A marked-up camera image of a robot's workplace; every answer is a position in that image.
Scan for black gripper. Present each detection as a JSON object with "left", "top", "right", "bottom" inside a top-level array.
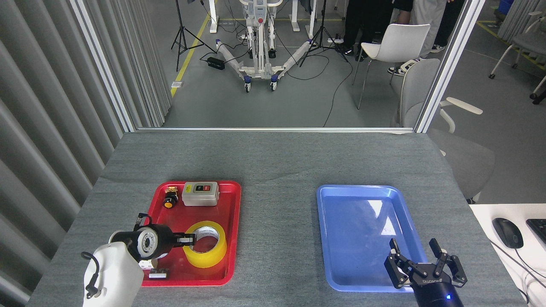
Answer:
[
  {"left": 384, "top": 238, "right": 468, "bottom": 307},
  {"left": 156, "top": 225, "right": 197, "bottom": 259}
]

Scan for yellow tape roll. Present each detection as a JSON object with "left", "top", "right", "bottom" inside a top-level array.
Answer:
[{"left": 183, "top": 220, "right": 227, "bottom": 269}]

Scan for red plastic tray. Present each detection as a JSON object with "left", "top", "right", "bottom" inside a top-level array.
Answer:
[{"left": 137, "top": 181, "right": 242, "bottom": 287}]

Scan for yellow push button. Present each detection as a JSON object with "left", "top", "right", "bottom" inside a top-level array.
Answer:
[{"left": 163, "top": 186, "right": 180, "bottom": 209}]

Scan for blue plastic tray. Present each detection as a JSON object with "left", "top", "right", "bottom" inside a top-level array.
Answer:
[{"left": 316, "top": 184, "right": 433, "bottom": 293}]

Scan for white desk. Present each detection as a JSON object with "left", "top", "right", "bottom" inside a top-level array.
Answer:
[{"left": 468, "top": 203, "right": 546, "bottom": 307}]

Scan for black computer mouse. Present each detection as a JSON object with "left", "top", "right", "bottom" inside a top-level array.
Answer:
[{"left": 492, "top": 217, "right": 524, "bottom": 249}]

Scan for black keyboard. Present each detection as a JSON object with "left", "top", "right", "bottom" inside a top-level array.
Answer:
[{"left": 526, "top": 219, "right": 546, "bottom": 246}]

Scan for grey office chair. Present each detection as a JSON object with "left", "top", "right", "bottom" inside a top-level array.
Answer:
[{"left": 391, "top": 58, "right": 496, "bottom": 204}]

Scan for white stand on wheels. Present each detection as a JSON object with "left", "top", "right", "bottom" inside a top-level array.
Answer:
[{"left": 215, "top": 0, "right": 314, "bottom": 92}]

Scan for black tripod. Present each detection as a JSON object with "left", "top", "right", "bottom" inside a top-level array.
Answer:
[
  {"left": 171, "top": 0, "right": 216, "bottom": 72},
  {"left": 299, "top": 0, "right": 349, "bottom": 68}
]

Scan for white table leg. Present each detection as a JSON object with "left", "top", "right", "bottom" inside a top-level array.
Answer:
[
  {"left": 290, "top": 0, "right": 319, "bottom": 37},
  {"left": 208, "top": 0, "right": 219, "bottom": 34}
]

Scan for white plastic chair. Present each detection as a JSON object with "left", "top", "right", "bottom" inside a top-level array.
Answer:
[{"left": 352, "top": 23, "right": 431, "bottom": 110}]

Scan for grey chair with white legs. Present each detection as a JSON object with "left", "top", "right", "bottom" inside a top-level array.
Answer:
[{"left": 489, "top": 12, "right": 546, "bottom": 80}]

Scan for person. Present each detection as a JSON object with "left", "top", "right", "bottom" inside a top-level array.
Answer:
[
  {"left": 430, "top": 0, "right": 466, "bottom": 54},
  {"left": 387, "top": 0, "right": 446, "bottom": 76},
  {"left": 337, "top": 0, "right": 414, "bottom": 62}
]

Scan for white two-button switch box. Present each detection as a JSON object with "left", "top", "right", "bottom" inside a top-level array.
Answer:
[{"left": 182, "top": 182, "right": 221, "bottom": 207}]

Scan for black mouse cable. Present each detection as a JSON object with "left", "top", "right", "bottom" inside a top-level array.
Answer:
[{"left": 488, "top": 239, "right": 546, "bottom": 295}]

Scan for silver frame rail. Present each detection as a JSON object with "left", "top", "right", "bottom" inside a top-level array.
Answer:
[{"left": 136, "top": 127, "right": 415, "bottom": 133}]

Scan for silver frame post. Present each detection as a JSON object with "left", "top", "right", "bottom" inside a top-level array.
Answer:
[
  {"left": 415, "top": 0, "right": 487, "bottom": 133},
  {"left": 70, "top": 0, "right": 137, "bottom": 133}
]

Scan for long black floor cable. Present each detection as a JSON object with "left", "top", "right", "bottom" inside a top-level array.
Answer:
[{"left": 323, "top": 58, "right": 355, "bottom": 127}]

